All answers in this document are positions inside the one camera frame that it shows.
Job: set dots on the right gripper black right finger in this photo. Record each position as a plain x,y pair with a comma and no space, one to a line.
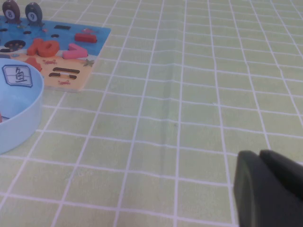
286,170

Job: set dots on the brown fish piece printed 8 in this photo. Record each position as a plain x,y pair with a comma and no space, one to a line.
10,13

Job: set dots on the pink greater-than sign block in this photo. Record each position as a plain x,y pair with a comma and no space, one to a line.
73,55

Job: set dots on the orange plus sign block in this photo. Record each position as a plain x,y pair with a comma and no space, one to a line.
34,63

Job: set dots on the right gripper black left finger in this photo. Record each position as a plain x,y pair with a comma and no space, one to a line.
260,201

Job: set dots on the orange number 10 block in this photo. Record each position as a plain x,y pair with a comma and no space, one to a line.
33,49

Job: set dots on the blue wooden puzzle board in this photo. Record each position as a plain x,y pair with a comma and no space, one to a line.
101,33

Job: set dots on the light blue plastic bowl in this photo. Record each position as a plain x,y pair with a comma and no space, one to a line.
21,123

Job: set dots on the dark grey fish printed 9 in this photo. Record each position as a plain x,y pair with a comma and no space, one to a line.
33,15

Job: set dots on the green checked tablecloth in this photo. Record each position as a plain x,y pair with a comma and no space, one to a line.
165,118

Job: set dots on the red minus sign block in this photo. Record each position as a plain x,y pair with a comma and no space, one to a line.
85,37

